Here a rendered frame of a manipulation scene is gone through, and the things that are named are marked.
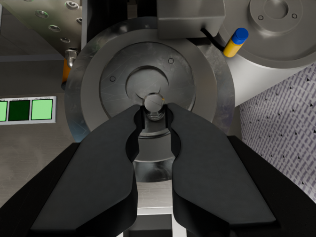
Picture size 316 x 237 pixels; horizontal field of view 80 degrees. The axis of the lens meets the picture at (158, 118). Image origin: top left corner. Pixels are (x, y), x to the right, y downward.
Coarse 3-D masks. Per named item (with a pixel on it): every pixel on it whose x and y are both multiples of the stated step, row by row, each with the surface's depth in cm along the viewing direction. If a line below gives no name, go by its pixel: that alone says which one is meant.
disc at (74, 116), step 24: (120, 24) 17; (144, 24) 17; (96, 48) 17; (216, 48) 17; (72, 72) 17; (216, 72) 16; (72, 96) 16; (72, 120) 16; (216, 120) 16; (144, 168) 15; (168, 168) 15
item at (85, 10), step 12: (84, 0) 19; (96, 0) 22; (108, 0) 27; (84, 12) 19; (96, 12) 21; (108, 12) 27; (120, 12) 36; (84, 24) 18; (96, 24) 21; (108, 24) 26; (84, 36) 18
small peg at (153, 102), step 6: (150, 96) 11; (156, 96) 11; (162, 96) 11; (144, 102) 11; (150, 102) 11; (156, 102) 11; (162, 102) 11; (144, 108) 11; (150, 108) 11; (156, 108) 11; (162, 108) 11; (150, 114) 11; (156, 114) 11; (162, 114) 12; (156, 120) 14
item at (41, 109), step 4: (40, 100) 50; (44, 100) 50; (48, 100) 50; (36, 104) 50; (40, 104) 50; (44, 104) 50; (48, 104) 50; (32, 108) 50; (36, 108) 50; (40, 108) 50; (44, 108) 50; (48, 108) 50; (32, 112) 50; (36, 112) 49; (40, 112) 49; (44, 112) 49; (48, 112) 49; (32, 116) 49; (36, 116) 49; (40, 116) 49; (44, 116) 49; (48, 116) 49
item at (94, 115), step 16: (128, 32) 17; (144, 32) 17; (112, 48) 16; (176, 48) 16; (192, 48) 16; (96, 64) 16; (192, 64) 16; (208, 64) 16; (96, 80) 16; (208, 80) 16; (80, 96) 16; (96, 96) 16; (208, 96) 16; (96, 112) 16; (208, 112) 15; (144, 144) 15; (160, 144) 15; (144, 160) 15; (160, 160) 15
